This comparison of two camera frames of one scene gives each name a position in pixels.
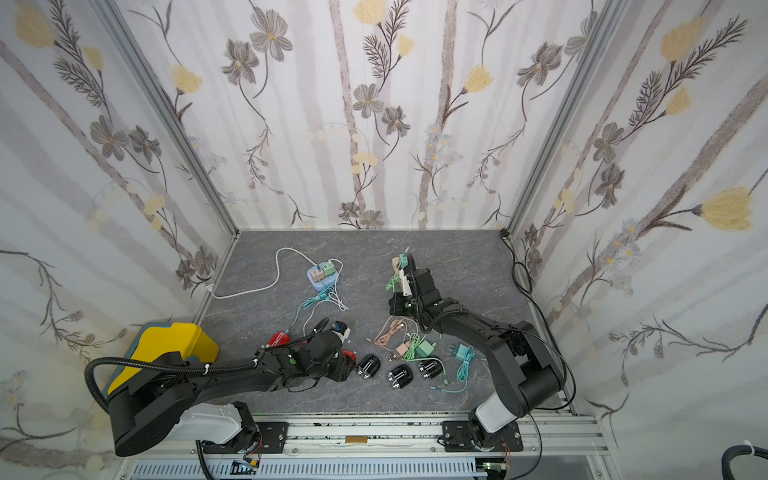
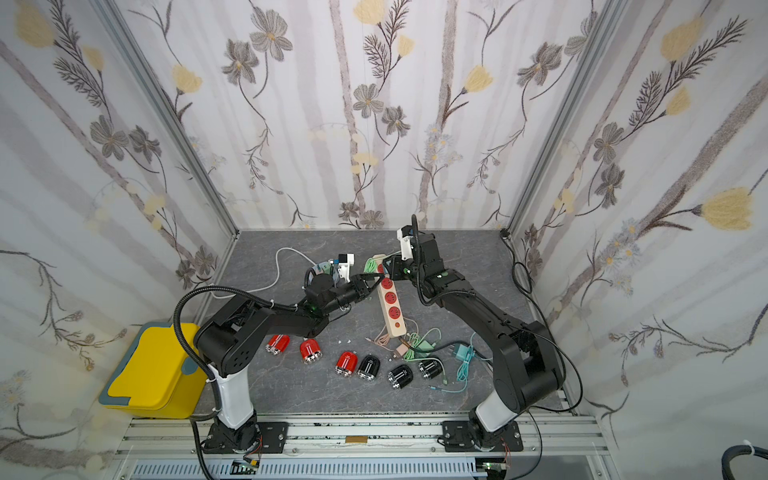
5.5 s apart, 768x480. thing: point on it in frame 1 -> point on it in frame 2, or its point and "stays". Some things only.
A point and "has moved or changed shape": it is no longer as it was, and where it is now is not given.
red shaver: x=280 y=338 stays
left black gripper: x=345 y=369 -> x=358 y=287
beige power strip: x=399 y=284 has moved or changed shape
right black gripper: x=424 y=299 -> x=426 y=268
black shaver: x=368 y=366 stays
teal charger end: x=465 y=353 stays
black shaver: x=401 y=376 stays
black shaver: x=430 y=368 stays
